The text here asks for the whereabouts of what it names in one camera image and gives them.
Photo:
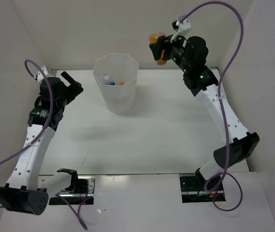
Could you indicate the orange juice bottle patterned label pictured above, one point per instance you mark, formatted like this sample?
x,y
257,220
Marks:
x,y
155,47

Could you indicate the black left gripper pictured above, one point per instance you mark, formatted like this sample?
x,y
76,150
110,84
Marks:
x,y
73,90

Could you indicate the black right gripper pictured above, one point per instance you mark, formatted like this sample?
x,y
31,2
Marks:
x,y
156,49

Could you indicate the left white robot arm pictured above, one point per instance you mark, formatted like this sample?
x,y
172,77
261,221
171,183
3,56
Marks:
x,y
23,192

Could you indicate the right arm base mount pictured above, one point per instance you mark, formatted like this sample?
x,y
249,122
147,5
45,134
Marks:
x,y
193,192

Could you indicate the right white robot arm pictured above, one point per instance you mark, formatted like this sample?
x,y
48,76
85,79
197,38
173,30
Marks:
x,y
239,141

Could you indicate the blue label Pocari Sweat bottle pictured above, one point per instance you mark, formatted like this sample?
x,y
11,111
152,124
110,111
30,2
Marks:
x,y
108,81

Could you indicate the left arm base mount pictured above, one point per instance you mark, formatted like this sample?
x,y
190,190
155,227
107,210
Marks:
x,y
84,190

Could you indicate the white octagonal bin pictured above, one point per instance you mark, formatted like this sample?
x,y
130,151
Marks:
x,y
120,68

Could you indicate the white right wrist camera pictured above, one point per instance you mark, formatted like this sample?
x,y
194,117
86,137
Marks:
x,y
181,27

